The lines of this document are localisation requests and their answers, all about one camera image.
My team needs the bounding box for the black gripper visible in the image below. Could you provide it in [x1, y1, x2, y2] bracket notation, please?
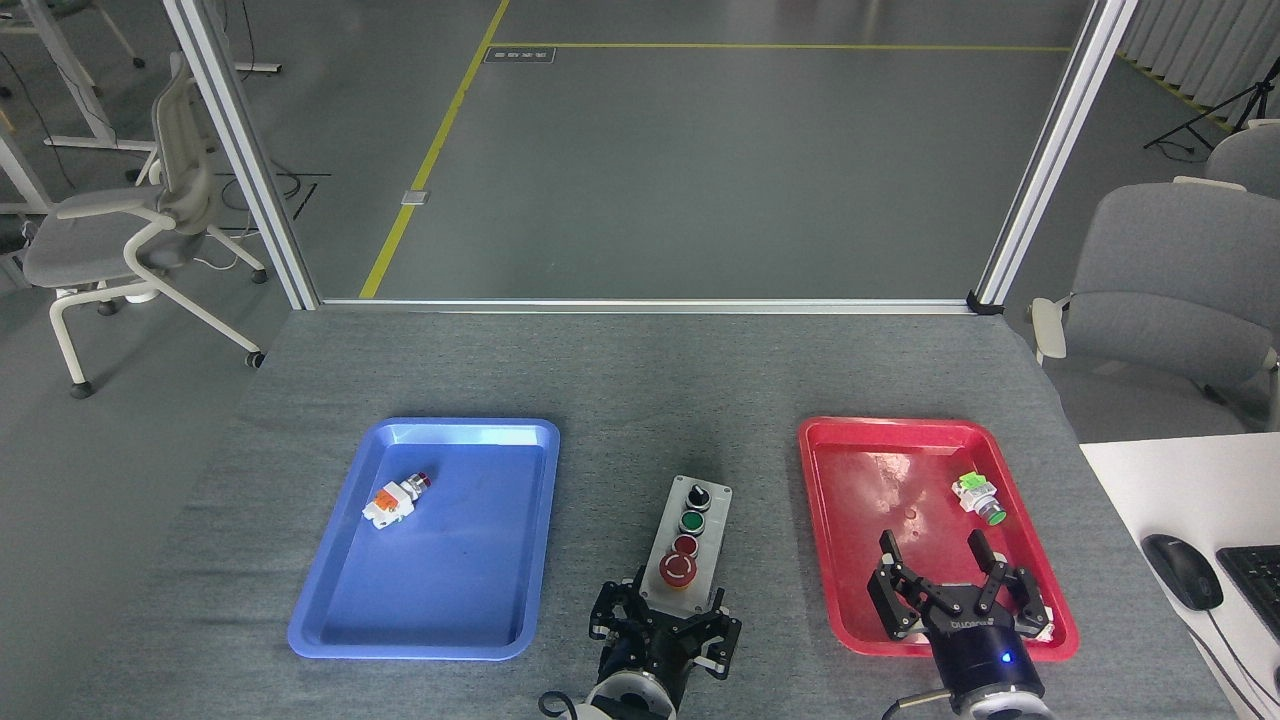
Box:
[588, 575, 743, 706]
[866, 530, 1053, 711]

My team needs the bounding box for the grey control box with buttons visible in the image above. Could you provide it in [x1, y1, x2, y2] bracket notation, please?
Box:
[640, 475, 733, 616]

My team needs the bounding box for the red plastic tray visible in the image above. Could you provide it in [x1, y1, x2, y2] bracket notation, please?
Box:
[798, 417, 1080, 662]

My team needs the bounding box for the blue plastic tray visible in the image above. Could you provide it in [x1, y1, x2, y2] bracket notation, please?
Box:
[287, 417, 561, 662]

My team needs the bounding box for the black computer mouse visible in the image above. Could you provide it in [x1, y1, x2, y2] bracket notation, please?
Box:
[1141, 533, 1224, 612]

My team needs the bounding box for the white desk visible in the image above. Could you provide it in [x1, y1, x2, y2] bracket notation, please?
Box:
[1079, 432, 1280, 720]

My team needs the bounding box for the grey table cloth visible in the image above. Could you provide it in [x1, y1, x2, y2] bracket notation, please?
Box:
[60, 308, 1241, 720]

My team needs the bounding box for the black keyboard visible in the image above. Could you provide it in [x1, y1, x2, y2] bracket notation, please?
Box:
[1216, 545, 1280, 641]

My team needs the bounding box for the large grey upholstered chair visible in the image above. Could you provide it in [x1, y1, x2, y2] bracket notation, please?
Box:
[1030, 182, 1280, 419]

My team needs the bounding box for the small grey chair back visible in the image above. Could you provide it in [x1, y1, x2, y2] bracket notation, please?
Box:
[1172, 120, 1280, 199]

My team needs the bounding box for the black tripod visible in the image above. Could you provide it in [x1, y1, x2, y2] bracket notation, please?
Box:
[1143, 55, 1280, 156]

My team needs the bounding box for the grey pleated curtain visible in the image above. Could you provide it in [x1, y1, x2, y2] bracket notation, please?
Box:
[1115, 0, 1280, 131]

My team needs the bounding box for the green push button switch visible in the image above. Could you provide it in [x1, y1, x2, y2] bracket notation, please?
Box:
[951, 472, 1008, 527]

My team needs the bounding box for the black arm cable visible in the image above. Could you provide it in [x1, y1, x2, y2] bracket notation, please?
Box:
[880, 690, 951, 720]

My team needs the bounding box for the black mouse cable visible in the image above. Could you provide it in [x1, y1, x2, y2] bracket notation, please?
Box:
[1190, 605, 1280, 720]

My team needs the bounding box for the red push button switch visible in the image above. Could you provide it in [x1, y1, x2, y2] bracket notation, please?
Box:
[363, 473, 433, 529]

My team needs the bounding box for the silver aluminium rail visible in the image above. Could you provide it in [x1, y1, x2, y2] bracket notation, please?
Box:
[318, 298, 976, 315]

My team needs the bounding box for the silver aluminium post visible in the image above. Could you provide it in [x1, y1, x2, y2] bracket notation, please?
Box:
[973, 0, 1139, 307]
[163, 0, 321, 311]

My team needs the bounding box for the white frame office chair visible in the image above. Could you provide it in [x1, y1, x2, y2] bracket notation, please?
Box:
[22, 52, 269, 399]

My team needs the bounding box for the white desk frame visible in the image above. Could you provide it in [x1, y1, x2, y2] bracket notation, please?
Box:
[0, 0, 282, 216]

